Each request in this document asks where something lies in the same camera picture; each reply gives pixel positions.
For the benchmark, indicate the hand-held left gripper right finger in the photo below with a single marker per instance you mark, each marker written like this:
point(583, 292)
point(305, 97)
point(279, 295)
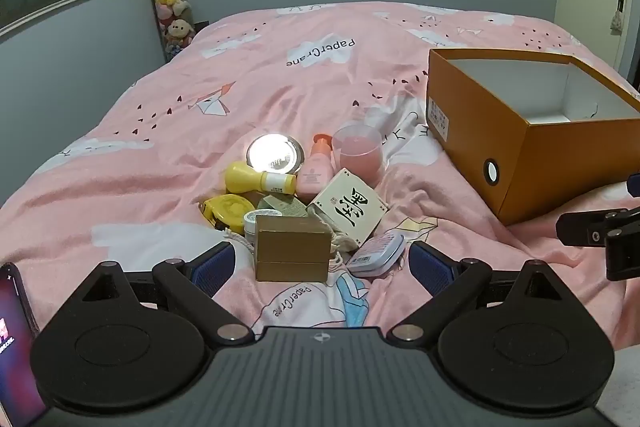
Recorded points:
point(429, 268)

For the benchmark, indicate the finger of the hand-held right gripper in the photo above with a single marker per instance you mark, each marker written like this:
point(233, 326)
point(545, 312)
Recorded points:
point(634, 186)
point(587, 229)

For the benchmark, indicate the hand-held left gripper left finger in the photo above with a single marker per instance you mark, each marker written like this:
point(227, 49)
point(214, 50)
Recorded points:
point(214, 268)

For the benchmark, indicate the orange cardboard box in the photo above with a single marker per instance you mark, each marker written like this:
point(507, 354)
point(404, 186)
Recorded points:
point(560, 157)

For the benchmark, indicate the green and white carton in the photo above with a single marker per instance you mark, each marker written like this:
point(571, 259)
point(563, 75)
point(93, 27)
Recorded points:
point(285, 206)

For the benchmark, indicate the small white jar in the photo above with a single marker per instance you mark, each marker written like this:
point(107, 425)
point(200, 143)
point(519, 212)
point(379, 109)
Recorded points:
point(250, 223)

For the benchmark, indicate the yellow tape measure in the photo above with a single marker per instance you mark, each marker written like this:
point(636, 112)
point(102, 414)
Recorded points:
point(227, 209)

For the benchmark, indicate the gold box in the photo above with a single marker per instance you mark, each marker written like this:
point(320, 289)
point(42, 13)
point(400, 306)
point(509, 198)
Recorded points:
point(292, 249)

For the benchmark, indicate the yellow bottle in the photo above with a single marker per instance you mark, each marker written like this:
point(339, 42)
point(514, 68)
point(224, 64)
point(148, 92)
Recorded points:
point(245, 176)

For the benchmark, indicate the beige calligraphy box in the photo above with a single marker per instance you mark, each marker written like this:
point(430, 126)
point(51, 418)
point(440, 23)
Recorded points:
point(347, 209)

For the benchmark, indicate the round lit compact mirror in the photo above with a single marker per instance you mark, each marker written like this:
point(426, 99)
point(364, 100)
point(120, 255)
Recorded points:
point(274, 153)

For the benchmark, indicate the translucent pink cup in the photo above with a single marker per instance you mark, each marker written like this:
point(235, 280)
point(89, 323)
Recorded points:
point(359, 157)

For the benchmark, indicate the pink pump bottle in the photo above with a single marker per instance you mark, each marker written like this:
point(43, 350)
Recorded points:
point(312, 172)

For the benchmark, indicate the pink printed blanket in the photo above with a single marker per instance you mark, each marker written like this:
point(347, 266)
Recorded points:
point(300, 82)

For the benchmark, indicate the smartphone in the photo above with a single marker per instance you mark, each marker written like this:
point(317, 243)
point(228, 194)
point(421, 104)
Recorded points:
point(15, 347)

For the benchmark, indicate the window sill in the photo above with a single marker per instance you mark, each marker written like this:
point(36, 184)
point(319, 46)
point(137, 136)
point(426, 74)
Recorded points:
point(65, 4)

